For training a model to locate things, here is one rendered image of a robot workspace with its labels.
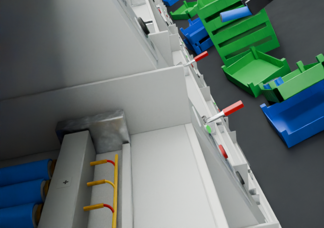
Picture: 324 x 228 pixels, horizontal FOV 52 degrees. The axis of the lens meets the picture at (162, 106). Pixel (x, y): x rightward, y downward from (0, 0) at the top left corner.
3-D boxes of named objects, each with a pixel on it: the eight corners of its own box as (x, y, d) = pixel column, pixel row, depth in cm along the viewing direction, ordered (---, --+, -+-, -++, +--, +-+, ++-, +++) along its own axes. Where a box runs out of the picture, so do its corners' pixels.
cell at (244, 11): (221, 14, 62) (255, 5, 62) (219, 12, 64) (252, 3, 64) (222, 23, 63) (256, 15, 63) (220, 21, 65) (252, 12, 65)
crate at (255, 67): (291, 72, 151) (286, 58, 147) (255, 98, 151) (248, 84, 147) (258, 57, 178) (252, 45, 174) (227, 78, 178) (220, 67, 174)
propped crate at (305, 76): (266, 100, 145) (257, 84, 145) (309, 76, 142) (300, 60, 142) (279, 103, 115) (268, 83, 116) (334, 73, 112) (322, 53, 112)
